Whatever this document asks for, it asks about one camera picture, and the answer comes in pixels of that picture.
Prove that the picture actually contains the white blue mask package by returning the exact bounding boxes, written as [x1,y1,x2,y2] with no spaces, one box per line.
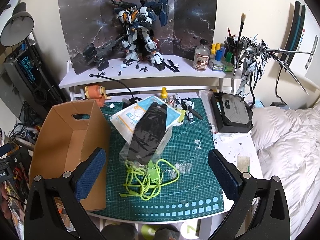
[110,96,184,140]

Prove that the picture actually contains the white winged robot model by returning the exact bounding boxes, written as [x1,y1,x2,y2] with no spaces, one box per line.
[234,34,314,98]

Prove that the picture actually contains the tangle of cables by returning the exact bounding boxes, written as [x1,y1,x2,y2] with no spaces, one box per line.
[10,100,50,150]

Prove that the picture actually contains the green cutting mat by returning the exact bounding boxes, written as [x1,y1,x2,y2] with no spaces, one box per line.
[94,97,225,218]

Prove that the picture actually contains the dark grey model cannon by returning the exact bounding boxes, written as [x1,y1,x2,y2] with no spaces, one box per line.
[82,39,125,71]

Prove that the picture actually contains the green cap cement bottle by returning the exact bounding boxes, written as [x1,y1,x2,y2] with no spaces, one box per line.
[222,52,234,72]

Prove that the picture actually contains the brown cardboard box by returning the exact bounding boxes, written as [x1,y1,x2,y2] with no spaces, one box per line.
[29,99,112,212]

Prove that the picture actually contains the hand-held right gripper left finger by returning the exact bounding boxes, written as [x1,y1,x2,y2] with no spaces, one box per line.
[24,147,107,240]

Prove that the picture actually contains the black grey case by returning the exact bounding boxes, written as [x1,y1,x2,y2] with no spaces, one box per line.
[210,92,254,133]

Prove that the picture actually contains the orange pencil sharpener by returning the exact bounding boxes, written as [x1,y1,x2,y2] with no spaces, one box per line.
[84,85,110,108]

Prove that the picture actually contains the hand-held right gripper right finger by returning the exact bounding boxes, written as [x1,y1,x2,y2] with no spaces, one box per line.
[207,149,292,240]

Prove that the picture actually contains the neon green cable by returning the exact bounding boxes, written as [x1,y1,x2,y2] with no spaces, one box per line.
[122,159,180,200]

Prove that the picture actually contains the clear solvent bottle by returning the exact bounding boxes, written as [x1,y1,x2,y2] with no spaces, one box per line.
[192,39,212,72]

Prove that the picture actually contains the person's left leg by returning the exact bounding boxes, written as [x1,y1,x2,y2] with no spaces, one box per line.
[100,224,138,240]

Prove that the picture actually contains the person's leg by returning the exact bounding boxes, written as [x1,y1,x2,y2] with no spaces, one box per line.
[100,224,138,240]
[155,226,180,240]

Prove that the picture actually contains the dark lightning backdrop poster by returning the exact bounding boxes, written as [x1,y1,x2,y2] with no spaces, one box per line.
[57,0,218,75]

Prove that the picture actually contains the large bristle brush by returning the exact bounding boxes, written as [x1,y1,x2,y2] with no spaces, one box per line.
[235,13,247,55]

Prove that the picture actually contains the white desk shelf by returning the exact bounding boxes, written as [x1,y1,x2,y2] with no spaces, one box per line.
[59,54,247,100]

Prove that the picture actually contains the black gooseneck stand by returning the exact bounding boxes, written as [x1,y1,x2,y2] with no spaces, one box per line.
[89,74,143,105]

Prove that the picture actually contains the white air conditioner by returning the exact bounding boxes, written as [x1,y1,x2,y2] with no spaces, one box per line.
[282,1,320,78]

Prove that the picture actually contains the black face mask pack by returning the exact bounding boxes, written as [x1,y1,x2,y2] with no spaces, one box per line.
[119,102,173,167]

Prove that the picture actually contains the small white robot figure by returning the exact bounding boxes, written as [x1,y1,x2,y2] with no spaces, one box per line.
[172,94,204,124]

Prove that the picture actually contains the blue white robot model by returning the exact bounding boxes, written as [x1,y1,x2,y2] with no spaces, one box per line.
[105,0,180,73]

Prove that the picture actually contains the white duvet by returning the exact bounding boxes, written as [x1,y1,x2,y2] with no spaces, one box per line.
[250,105,320,230]

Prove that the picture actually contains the grey desk lamp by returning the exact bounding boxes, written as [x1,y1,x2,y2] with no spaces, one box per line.
[0,2,35,47]

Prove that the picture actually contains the black power cable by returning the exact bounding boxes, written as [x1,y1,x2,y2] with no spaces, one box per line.
[275,65,287,105]

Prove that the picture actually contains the grey computer tower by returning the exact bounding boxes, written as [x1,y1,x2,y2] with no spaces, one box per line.
[2,39,72,117]

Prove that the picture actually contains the person's right leg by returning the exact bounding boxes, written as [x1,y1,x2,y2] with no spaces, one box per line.
[155,226,180,240]

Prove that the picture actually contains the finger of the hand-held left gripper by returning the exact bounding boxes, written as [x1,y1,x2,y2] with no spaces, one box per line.
[0,144,32,170]

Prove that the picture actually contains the blue cap cement bottle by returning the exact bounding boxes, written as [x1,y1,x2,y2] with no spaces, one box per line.
[209,50,225,71]

